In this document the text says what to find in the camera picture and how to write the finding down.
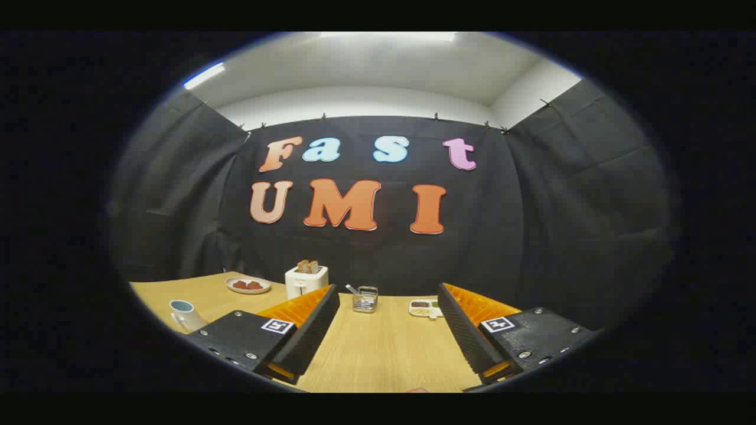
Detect white round plate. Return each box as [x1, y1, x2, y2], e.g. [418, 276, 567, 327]
[226, 276, 272, 295]

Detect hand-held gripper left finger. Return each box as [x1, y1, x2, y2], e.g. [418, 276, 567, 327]
[187, 283, 341, 385]

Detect metal wire basket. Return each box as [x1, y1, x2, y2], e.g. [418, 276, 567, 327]
[352, 286, 379, 313]

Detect white cup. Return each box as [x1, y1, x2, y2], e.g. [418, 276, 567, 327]
[170, 299, 208, 334]

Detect short ceiling light strip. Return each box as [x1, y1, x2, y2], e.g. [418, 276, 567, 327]
[183, 62, 226, 90]

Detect black backdrop cloth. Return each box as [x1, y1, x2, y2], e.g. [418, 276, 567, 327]
[108, 80, 674, 331]

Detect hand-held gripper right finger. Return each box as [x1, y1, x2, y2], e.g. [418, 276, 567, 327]
[437, 282, 597, 385]

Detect white divided snack tray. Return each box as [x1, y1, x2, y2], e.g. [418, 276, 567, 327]
[409, 299, 444, 319]

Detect wooden table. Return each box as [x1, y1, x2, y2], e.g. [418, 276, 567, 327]
[129, 272, 523, 394]

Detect long ceiling light panel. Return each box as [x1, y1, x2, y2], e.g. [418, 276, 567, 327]
[319, 32, 458, 42]

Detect white toaster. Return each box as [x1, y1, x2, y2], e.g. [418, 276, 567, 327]
[285, 266, 329, 300]

